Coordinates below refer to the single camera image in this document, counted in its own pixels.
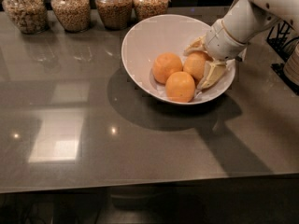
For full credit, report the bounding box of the white slanted bowl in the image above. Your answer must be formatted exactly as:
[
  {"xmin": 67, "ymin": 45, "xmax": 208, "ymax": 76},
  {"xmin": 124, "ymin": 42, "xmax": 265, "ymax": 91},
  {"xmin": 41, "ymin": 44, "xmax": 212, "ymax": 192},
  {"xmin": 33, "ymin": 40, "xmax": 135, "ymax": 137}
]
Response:
[{"xmin": 121, "ymin": 14, "xmax": 235, "ymax": 105}]

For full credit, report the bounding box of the stack of plates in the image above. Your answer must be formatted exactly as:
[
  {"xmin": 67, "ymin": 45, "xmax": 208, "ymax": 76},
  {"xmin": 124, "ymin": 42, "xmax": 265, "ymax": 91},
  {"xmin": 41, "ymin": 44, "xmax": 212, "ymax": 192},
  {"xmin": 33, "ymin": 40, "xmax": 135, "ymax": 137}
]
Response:
[{"xmin": 283, "ymin": 44, "xmax": 299, "ymax": 86}]

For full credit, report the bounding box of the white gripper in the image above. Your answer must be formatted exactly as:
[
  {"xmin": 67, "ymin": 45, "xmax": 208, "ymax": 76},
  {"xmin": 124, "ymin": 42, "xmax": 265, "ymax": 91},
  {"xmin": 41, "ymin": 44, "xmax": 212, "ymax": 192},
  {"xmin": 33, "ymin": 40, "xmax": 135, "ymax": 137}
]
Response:
[{"xmin": 183, "ymin": 19, "xmax": 247, "ymax": 90}]

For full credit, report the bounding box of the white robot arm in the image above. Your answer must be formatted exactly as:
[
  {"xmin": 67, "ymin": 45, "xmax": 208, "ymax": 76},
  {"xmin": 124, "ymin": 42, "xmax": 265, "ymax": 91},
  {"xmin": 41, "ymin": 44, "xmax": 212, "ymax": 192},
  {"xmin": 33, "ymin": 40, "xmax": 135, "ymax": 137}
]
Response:
[{"xmin": 184, "ymin": 0, "xmax": 299, "ymax": 90}]

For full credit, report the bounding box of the black wire rack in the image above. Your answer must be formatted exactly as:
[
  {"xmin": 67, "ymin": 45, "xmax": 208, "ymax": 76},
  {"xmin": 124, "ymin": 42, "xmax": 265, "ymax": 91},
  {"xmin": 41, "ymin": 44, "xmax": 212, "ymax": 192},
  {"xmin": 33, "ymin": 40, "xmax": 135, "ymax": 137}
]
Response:
[{"xmin": 266, "ymin": 21, "xmax": 299, "ymax": 95}]

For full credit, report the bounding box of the leftmost glass grain jar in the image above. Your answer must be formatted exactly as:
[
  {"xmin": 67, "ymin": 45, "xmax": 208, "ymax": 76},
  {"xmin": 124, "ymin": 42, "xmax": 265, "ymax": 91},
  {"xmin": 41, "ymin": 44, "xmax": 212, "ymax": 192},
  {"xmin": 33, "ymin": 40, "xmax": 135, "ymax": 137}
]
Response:
[{"xmin": 2, "ymin": 0, "xmax": 49, "ymax": 35}]

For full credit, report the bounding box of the glass grain jar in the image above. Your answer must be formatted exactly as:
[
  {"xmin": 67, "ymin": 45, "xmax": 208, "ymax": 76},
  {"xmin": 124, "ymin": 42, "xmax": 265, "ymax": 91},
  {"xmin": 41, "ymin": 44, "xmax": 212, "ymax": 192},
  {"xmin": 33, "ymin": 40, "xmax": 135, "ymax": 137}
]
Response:
[
  {"xmin": 133, "ymin": 0, "xmax": 170, "ymax": 21},
  {"xmin": 50, "ymin": 0, "xmax": 91, "ymax": 33},
  {"xmin": 95, "ymin": 0, "xmax": 133, "ymax": 30},
  {"xmin": 2, "ymin": 0, "xmax": 49, "ymax": 35}
]

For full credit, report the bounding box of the orange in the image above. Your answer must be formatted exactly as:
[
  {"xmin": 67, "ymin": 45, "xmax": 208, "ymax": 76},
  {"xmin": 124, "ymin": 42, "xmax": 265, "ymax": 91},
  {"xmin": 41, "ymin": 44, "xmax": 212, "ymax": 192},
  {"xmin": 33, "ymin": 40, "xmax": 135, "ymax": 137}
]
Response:
[
  {"xmin": 183, "ymin": 51, "xmax": 212, "ymax": 81},
  {"xmin": 152, "ymin": 52, "xmax": 183, "ymax": 84},
  {"xmin": 165, "ymin": 71, "xmax": 195, "ymax": 103}
]

